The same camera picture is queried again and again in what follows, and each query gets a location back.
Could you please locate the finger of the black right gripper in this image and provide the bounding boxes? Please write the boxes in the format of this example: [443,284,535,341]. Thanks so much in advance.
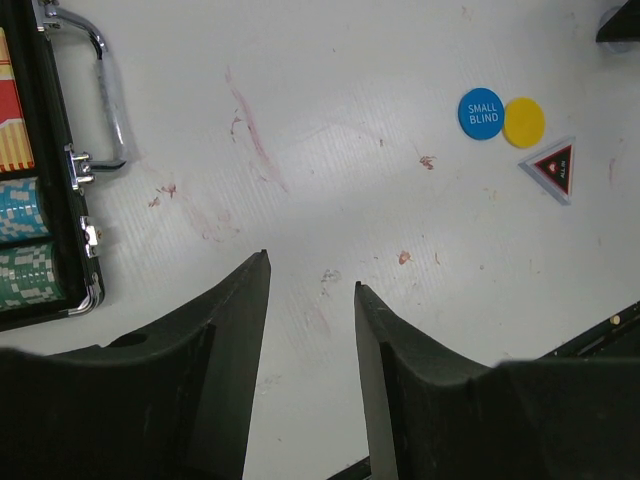
[596,0,640,43]

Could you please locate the yellow round button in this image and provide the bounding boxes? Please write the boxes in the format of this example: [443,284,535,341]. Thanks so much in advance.
[503,97,546,149]

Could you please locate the black poker set case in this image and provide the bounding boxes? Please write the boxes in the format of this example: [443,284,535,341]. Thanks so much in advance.
[1,1,131,331]

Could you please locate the clear dealer button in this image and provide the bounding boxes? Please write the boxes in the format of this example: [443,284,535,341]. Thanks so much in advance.
[599,6,632,54]

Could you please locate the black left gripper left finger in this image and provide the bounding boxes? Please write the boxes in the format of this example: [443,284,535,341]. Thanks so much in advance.
[1,251,271,479]

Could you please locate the blue small blind button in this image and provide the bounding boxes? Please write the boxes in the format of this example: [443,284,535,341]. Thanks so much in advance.
[457,87,505,141]

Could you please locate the triangular all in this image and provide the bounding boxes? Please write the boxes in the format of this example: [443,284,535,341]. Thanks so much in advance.
[518,136,576,206]

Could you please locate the yellow blue chip row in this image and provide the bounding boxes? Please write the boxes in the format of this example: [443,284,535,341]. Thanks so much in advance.
[1,177,51,243]

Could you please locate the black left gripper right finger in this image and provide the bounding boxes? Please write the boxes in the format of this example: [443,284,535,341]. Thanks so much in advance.
[353,280,640,480]

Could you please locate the red texas holdem card deck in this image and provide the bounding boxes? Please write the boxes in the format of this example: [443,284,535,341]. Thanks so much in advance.
[0,29,35,172]

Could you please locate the red green chip row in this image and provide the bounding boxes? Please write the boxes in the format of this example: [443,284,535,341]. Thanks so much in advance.
[1,242,65,311]

